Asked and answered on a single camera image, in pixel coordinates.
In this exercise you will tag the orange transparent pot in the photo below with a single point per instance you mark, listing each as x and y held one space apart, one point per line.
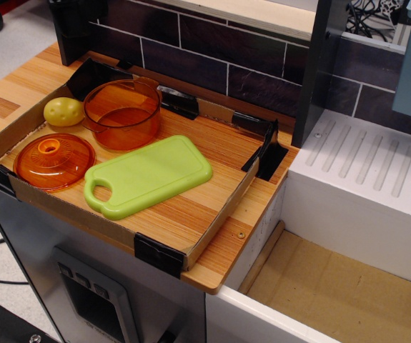
124 115

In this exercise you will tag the dark grey left post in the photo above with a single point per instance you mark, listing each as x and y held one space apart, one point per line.
72 48

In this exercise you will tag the white toy sink unit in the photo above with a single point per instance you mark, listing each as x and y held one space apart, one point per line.
331 260

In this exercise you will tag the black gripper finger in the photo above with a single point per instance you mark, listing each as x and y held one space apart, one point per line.
73 17

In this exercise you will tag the orange transparent pot lid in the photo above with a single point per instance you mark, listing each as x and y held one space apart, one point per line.
54 161

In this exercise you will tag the silver toy oven front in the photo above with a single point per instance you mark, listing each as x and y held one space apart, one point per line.
94 292

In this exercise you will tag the green plastic cutting board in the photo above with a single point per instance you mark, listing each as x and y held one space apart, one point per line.
135 181

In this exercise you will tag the yellow toy potato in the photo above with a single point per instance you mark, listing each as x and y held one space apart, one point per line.
63 112

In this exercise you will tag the cardboard fence with black tape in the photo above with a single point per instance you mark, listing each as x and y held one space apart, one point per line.
195 236

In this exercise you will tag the dark grey shelf post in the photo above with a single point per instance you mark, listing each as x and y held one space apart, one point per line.
330 22

